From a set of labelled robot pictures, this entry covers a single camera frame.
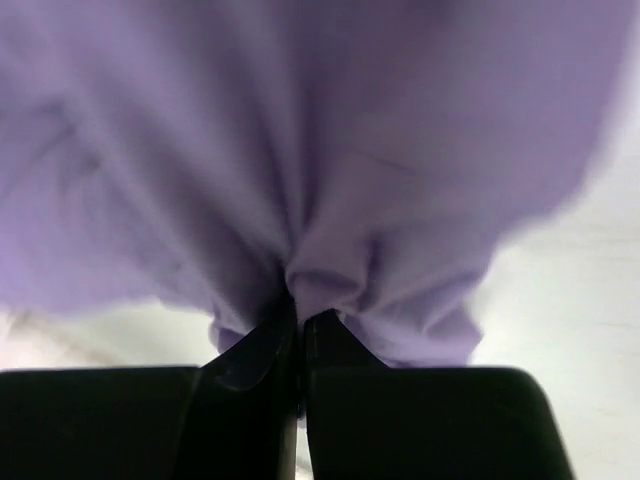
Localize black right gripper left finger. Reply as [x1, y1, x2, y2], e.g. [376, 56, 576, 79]
[1, 301, 297, 479]

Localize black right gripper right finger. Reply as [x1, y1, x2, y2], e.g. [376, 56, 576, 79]
[304, 312, 575, 480]

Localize purple t shirt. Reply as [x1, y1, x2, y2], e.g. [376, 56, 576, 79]
[1, 1, 636, 367]

